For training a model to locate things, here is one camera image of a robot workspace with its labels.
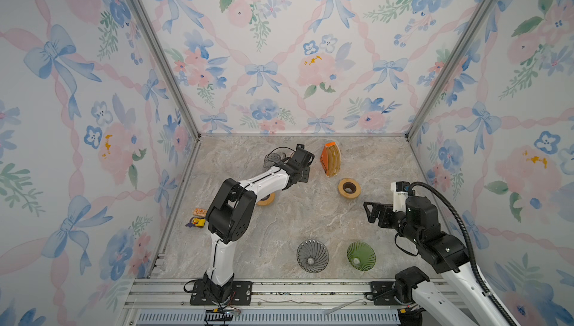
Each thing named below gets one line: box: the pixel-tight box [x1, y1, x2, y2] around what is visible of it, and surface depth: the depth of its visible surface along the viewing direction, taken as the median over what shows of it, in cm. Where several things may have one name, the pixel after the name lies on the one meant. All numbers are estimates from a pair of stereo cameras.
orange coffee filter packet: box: [319, 142, 342, 178], surface depth 104 cm
